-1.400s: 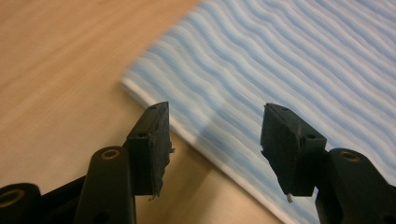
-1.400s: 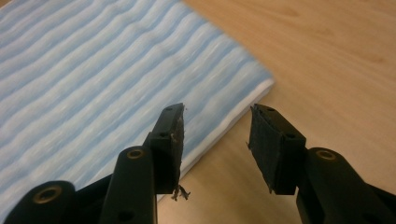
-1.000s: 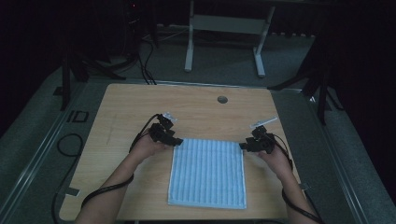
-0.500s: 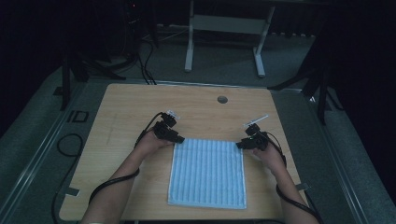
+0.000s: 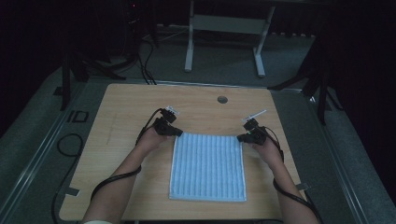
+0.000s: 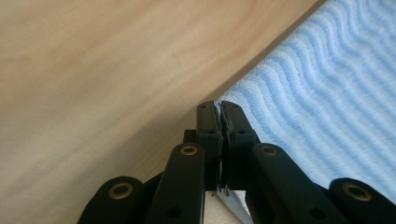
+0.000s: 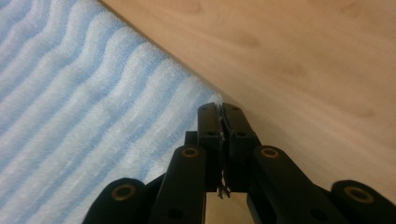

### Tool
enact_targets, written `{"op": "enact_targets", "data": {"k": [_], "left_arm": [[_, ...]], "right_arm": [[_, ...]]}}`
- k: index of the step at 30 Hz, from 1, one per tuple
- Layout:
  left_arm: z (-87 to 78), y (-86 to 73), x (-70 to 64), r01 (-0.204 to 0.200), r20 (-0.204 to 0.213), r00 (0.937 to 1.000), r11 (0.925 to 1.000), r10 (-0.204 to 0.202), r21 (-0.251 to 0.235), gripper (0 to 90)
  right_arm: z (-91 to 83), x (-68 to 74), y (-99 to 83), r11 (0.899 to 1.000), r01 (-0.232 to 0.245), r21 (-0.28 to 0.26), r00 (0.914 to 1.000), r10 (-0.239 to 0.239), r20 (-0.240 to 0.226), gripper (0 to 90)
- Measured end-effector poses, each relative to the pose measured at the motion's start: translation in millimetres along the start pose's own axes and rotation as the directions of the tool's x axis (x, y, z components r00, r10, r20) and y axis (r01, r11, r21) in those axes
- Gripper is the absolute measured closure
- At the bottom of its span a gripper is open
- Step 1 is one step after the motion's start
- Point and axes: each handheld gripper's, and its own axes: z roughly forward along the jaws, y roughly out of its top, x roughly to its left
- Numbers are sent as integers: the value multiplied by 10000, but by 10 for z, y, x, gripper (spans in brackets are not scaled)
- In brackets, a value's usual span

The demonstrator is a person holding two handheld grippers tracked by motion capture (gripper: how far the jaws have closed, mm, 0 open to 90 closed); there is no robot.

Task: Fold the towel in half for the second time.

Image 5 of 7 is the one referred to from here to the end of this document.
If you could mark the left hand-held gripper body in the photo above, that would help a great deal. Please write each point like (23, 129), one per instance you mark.
(165, 126)

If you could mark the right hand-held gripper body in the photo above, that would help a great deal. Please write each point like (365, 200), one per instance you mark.
(257, 135)

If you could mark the blue striped towel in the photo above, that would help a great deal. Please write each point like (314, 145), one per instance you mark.
(208, 168)

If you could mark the person's left hand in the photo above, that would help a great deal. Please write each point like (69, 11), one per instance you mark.
(151, 140)

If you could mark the person's right hand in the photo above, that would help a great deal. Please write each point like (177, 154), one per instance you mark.
(267, 152)

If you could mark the grey tape strip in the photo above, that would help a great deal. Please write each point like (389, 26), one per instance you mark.
(72, 191)
(302, 186)

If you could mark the black metal stand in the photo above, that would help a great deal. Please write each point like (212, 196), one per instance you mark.
(322, 93)
(66, 81)

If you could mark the dark equipment tower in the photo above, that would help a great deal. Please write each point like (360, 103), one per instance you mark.
(137, 21)

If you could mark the metal floor rail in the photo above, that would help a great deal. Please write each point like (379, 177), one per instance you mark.
(339, 174)
(34, 161)

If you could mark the white desk frame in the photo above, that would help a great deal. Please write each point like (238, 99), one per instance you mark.
(229, 24)

